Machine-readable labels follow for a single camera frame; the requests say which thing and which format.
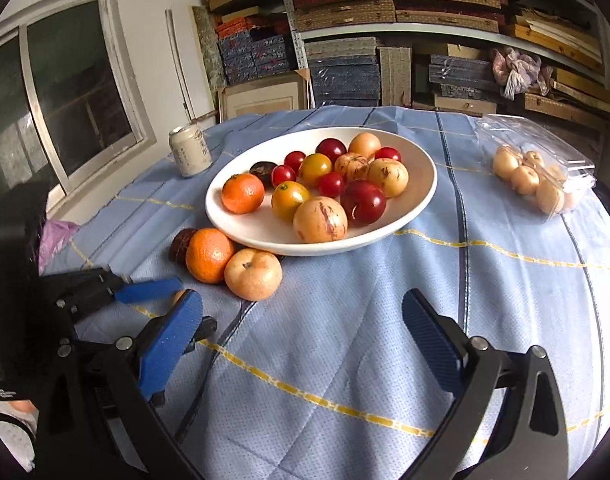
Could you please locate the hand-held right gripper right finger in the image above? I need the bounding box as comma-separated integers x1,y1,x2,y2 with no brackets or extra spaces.
400,288,570,480

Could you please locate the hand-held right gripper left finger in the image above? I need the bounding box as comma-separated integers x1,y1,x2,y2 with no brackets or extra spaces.
35,289,206,480

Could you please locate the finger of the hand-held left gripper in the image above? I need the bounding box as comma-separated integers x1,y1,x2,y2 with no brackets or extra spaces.
40,268,184,321
184,316,219,354

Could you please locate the orange mandarin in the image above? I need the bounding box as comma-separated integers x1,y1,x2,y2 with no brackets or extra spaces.
185,228,236,284
221,172,266,215

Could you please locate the yellow-orange tomato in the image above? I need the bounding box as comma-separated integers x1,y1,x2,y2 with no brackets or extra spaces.
271,181,311,223
298,153,333,188

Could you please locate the dark brown round fruit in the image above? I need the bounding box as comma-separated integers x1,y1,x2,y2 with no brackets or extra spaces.
249,161,278,186
168,228,201,265

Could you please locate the dark red apple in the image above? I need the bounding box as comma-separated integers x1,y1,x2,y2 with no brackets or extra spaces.
340,180,387,225

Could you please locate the white oval plate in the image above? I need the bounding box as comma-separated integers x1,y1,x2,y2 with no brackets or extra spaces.
205,126,439,257

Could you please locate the dark red plum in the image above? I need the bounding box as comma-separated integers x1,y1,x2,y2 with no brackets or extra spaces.
315,138,348,162

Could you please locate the pale orange persimmon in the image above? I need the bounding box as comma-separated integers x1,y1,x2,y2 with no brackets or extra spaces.
224,248,283,302

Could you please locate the pink blanket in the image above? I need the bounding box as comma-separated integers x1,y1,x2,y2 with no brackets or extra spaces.
38,219,81,271

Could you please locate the blue checked tablecloth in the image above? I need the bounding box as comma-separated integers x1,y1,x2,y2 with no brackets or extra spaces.
38,105,610,480

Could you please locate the white beverage can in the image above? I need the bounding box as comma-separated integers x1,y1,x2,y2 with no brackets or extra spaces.
168,126,212,178

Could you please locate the group of small pale loquats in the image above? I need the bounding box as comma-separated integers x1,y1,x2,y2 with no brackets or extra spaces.
492,147,583,216

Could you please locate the white framed window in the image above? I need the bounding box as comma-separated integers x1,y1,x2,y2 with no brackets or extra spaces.
0,0,156,201

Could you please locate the white narrow board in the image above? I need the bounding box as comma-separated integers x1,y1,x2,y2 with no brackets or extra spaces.
165,8,211,123

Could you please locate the clear plastic container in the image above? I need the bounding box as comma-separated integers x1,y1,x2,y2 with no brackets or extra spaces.
475,114,598,221

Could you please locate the green patterned board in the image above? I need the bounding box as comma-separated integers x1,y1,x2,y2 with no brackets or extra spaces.
191,6,228,96

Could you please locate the stack of blue orange boxes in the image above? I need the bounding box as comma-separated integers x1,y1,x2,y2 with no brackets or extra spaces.
216,15,298,86

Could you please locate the stack of dark grey boxes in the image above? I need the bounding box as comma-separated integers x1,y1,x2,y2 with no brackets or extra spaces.
427,45,500,113

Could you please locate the beige upright box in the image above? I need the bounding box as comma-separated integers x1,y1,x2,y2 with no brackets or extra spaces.
379,46,413,107

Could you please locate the white metal shelf rack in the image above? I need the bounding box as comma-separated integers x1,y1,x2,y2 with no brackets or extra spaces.
280,0,610,111

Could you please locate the stack of blue-grey boxes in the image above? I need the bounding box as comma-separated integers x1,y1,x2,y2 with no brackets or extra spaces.
305,37,381,107

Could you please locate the pink cloth bundle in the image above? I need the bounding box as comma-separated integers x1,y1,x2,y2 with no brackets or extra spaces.
491,46,554,102

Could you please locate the stack of yellow wooden boxes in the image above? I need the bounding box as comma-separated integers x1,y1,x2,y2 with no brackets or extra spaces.
500,5,610,116

